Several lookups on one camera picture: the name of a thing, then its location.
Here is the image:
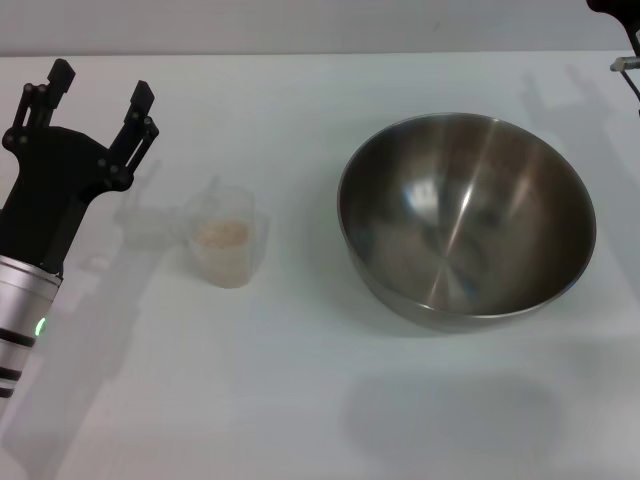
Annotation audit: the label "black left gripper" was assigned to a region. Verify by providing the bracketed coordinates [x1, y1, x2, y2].
[0, 58, 161, 279]

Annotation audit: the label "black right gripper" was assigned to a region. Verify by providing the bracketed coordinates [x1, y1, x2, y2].
[587, 0, 640, 56]

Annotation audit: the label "white rice grains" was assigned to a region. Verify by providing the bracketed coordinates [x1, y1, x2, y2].
[194, 219, 250, 246]

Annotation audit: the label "clear plastic measuring cup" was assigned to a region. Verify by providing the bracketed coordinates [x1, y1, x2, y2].
[117, 183, 271, 290]

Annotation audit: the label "stainless steel mixing bowl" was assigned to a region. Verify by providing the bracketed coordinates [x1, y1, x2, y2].
[336, 112, 598, 335]

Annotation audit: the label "thin right gripper cable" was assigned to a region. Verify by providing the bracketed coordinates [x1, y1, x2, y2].
[608, 55, 640, 117]

